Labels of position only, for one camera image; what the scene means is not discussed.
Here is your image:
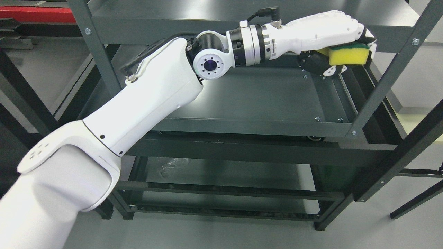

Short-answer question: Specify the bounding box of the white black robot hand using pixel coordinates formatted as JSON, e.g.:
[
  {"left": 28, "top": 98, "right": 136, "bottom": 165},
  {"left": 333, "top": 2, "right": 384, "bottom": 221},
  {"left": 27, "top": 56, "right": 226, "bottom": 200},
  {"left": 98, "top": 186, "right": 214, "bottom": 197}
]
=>
[{"left": 263, "top": 10, "right": 377, "bottom": 77}]

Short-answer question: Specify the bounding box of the green yellow sponge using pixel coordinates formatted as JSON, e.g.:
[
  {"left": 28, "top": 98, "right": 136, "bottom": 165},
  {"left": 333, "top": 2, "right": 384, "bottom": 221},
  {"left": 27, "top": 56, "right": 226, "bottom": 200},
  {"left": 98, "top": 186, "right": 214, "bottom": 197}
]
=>
[{"left": 317, "top": 41, "right": 370, "bottom": 66}]

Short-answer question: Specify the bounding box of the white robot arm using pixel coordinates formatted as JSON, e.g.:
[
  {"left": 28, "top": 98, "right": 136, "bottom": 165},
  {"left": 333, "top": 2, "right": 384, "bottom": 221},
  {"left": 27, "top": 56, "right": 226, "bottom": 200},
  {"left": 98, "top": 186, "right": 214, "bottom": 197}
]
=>
[{"left": 1, "top": 21, "right": 276, "bottom": 249}]

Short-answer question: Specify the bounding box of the grey metal shelf unit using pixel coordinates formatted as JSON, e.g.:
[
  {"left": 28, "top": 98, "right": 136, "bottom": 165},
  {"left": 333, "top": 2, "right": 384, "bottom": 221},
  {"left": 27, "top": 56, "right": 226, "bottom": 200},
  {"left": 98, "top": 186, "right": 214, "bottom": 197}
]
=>
[{"left": 66, "top": 0, "right": 443, "bottom": 231}]

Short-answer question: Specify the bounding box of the dark metal shelf rack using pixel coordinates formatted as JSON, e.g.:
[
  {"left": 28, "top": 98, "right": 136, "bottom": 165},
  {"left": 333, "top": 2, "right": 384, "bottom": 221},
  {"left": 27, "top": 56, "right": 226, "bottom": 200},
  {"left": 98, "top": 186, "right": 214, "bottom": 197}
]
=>
[{"left": 0, "top": 45, "right": 115, "bottom": 220}]

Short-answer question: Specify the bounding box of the clear plastic wrap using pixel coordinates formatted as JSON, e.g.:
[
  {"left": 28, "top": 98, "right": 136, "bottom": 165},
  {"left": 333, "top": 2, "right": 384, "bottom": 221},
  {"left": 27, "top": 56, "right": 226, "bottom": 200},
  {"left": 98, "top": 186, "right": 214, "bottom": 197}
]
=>
[{"left": 157, "top": 157, "right": 190, "bottom": 179}]

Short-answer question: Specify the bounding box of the red panel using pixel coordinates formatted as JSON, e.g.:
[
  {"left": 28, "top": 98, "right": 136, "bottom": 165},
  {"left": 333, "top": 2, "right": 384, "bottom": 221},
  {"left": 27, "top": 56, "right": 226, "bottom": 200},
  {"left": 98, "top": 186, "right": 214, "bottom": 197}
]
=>
[{"left": 0, "top": 5, "right": 76, "bottom": 24}]

